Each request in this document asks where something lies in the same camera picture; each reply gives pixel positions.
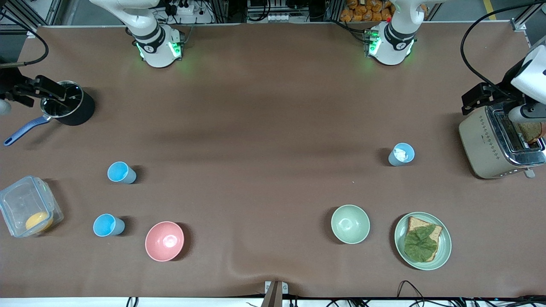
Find light blue plastic cup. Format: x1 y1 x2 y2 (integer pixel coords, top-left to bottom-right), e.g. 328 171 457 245
388 142 415 167
93 214 126 237
107 161 137 185

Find beige and chrome toaster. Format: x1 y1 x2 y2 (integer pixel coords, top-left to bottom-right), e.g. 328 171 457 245
459 101 546 180

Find toasted bread slice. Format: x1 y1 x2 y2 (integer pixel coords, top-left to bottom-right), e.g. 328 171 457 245
517 121 545 144

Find clear plastic food container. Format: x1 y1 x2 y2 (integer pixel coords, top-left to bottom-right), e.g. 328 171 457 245
0 175 65 238

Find orange round food piece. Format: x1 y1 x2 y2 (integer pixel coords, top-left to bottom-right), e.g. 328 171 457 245
25 211 54 233

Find brown bread slice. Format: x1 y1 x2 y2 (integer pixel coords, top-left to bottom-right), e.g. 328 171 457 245
405 216 443 262

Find bag of orange snacks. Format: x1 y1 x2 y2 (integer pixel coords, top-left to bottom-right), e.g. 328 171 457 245
340 0 396 23

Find pale green plate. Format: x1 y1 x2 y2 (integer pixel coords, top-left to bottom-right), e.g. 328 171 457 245
394 211 452 271

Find green lettuce leaf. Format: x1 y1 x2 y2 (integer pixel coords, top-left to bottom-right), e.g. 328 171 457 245
404 224 439 263

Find white power strip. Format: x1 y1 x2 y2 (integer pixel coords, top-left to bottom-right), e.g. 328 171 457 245
164 0 196 16

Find pale green bowl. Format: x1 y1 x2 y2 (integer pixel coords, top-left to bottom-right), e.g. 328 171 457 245
331 204 371 245

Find pink bowl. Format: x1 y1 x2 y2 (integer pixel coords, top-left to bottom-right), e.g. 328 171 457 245
145 221 185 262

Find black saucepan with blue handle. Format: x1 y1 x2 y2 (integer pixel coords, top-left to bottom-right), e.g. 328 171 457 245
3 81 96 147

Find thin black cable loop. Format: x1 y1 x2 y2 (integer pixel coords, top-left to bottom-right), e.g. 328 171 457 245
396 280 428 300

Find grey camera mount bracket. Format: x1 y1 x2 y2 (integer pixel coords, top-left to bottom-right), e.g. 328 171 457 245
261 280 289 307

